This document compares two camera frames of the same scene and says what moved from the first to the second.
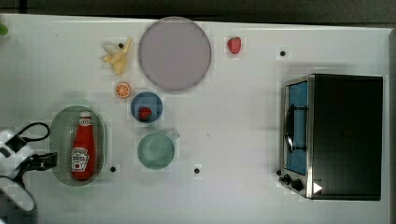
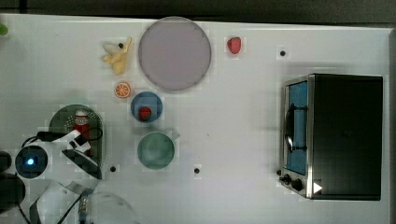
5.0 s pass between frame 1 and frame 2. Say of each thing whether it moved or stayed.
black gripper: moved
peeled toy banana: stayed
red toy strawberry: stayed
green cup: stayed
